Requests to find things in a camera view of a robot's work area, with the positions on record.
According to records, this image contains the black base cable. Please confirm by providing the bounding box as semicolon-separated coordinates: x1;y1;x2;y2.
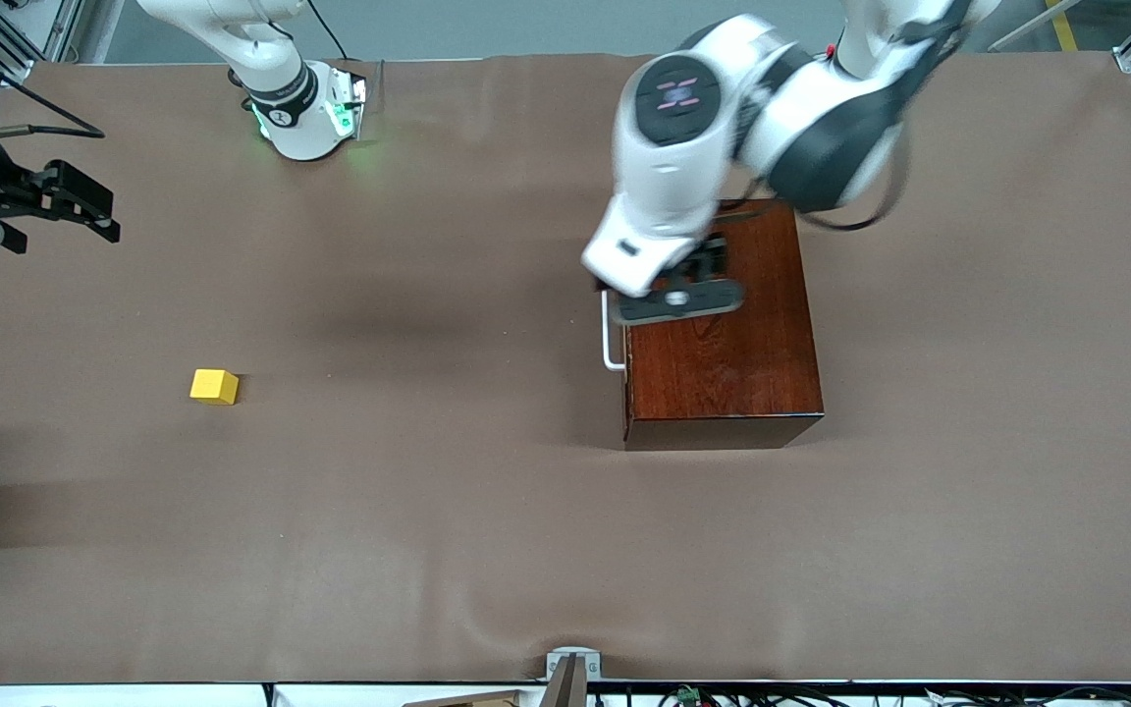
305;0;352;62

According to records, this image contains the yellow block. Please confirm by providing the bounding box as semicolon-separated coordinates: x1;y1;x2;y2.
189;368;241;406

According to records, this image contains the dark red wooden cabinet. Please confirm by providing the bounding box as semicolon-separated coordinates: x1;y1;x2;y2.
621;198;826;452

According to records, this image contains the brown cardboard piece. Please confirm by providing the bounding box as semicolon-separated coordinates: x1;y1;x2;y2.
404;690;527;707

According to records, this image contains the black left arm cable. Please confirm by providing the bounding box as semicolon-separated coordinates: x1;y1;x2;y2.
796;128;912;234

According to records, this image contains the brown table mat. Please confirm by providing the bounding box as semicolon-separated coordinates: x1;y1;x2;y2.
0;54;1131;685

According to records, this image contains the aluminium frame structure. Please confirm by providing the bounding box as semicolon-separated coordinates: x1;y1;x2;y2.
0;0;85;87

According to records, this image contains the thin aluminium bar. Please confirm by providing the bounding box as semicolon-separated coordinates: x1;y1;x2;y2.
988;0;1083;52

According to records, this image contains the grey metal bracket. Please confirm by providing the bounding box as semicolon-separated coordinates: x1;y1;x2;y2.
546;646;602;707

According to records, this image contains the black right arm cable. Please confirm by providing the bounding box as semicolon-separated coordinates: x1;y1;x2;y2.
0;25;107;143

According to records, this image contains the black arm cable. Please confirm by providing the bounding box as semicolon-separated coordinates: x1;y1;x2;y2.
796;128;912;234
0;25;107;143

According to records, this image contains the wooden drawer with white handle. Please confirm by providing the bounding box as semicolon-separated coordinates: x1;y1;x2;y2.
601;285;631;438

